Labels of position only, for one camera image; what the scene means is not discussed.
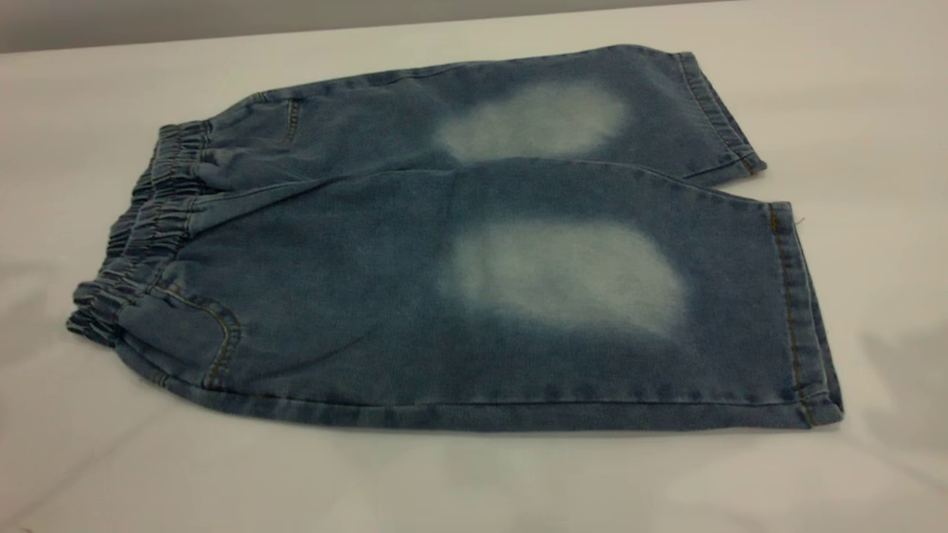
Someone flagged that blue denim pants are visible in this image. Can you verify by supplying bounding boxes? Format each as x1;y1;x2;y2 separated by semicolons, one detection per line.
67;44;845;433

